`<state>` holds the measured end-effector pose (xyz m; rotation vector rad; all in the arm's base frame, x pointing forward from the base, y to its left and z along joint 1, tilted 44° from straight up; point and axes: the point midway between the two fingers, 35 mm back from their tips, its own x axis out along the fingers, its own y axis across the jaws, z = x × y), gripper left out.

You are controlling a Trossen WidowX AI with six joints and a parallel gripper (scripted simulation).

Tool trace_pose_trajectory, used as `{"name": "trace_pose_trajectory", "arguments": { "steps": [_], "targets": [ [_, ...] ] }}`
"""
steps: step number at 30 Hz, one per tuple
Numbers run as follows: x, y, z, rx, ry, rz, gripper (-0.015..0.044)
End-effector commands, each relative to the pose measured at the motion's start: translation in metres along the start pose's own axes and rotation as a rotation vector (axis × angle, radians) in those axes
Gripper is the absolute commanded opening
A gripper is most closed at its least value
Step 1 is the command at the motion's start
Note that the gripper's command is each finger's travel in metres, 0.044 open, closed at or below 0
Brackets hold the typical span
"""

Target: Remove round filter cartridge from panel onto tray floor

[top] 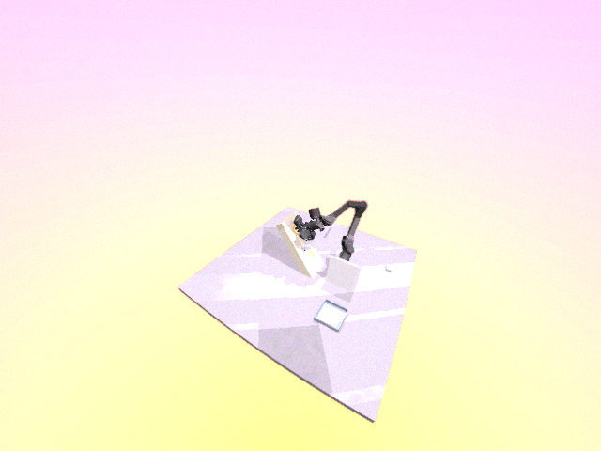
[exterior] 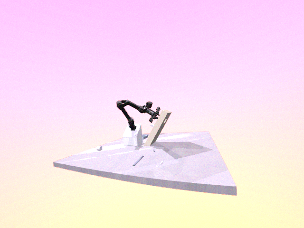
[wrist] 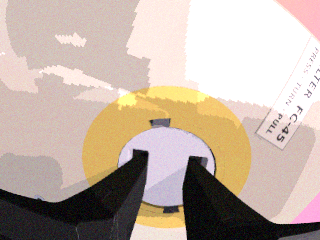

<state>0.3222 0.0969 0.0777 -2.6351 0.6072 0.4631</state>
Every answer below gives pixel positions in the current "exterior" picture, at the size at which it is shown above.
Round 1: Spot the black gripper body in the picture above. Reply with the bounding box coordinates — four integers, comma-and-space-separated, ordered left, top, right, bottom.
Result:
148, 107, 160, 123

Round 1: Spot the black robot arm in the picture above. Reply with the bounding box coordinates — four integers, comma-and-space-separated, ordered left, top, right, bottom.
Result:
116, 100, 153, 131

